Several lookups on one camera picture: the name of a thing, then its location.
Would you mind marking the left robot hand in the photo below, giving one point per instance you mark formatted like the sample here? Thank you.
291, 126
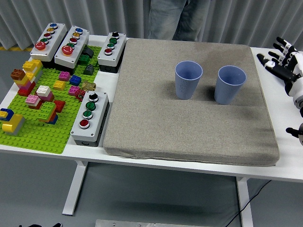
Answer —
30, 225

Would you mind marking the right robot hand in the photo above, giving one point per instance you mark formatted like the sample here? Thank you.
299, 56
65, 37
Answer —
287, 73

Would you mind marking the blue ribbed plastic cup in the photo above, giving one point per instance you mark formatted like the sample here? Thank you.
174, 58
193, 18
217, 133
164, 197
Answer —
228, 92
187, 87

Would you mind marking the white table leg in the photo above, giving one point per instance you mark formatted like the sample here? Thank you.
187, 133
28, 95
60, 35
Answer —
75, 186
245, 203

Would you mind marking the green studded baseplate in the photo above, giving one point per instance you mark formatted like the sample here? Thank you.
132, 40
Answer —
35, 142

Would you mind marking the blue yellow grey brick stack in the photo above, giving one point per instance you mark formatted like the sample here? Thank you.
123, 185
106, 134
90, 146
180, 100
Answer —
14, 123

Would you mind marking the green orange blue brick stack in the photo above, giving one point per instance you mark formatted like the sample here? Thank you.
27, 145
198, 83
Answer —
46, 111

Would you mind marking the red toy brick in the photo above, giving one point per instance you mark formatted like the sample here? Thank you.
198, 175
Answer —
60, 106

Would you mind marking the pink and red brick stack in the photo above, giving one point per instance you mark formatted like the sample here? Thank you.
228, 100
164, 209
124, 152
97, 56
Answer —
33, 100

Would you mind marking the four-button grey control box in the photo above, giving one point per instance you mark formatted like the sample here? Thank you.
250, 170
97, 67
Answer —
99, 118
118, 49

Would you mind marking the grey-brown cushion mat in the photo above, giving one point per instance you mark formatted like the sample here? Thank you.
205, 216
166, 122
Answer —
165, 123

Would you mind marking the person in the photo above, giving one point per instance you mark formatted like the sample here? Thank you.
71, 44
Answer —
165, 19

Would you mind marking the white and pink brick stack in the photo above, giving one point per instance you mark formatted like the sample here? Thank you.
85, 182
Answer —
43, 91

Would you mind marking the yellow white pink brick tower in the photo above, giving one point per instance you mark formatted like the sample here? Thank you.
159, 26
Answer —
26, 85

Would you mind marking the magenta toy brick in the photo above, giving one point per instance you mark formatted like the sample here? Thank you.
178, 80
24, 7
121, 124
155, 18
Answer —
73, 90
64, 76

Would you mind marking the yellow toy brick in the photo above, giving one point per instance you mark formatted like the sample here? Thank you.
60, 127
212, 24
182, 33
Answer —
59, 85

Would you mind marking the brass pipe fitting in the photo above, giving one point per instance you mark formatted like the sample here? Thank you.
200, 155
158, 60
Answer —
88, 86

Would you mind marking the brown toy brick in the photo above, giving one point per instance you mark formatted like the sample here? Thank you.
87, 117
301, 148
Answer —
17, 74

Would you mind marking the blue toy brick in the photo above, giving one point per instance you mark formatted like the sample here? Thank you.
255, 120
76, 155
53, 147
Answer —
75, 80

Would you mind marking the dark green toy brick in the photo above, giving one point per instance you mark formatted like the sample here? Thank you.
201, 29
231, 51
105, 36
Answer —
84, 59

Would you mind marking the dark grey sloped brick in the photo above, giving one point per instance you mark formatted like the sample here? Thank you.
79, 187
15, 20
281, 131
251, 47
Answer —
88, 52

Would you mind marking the five-button grey control box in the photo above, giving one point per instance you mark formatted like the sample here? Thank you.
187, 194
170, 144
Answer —
81, 41
59, 37

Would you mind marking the white pleated curtain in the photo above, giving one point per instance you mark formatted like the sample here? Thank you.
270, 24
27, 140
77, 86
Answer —
94, 14

